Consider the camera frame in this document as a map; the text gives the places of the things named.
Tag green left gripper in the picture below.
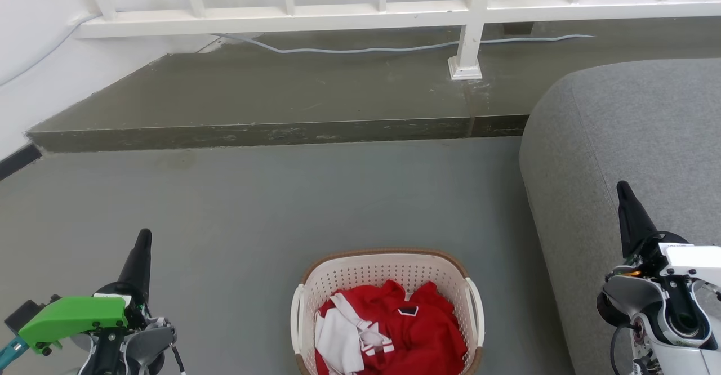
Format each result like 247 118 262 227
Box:
19 229 153 356

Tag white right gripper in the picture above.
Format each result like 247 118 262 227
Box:
616 181 721 287

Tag white perforated laundry basket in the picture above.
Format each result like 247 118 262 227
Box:
290 247 485 375

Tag grey fabric sofa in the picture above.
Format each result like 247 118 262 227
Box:
518 58 721 375

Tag white garment with red stripes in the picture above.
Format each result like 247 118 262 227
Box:
314 293 395 375

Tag white metal railing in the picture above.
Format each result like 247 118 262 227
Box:
73 0 721 81

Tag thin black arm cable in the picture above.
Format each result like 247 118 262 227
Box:
610 323 638 375

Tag pale grey floor cable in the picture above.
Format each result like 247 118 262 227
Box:
0 15 595 86

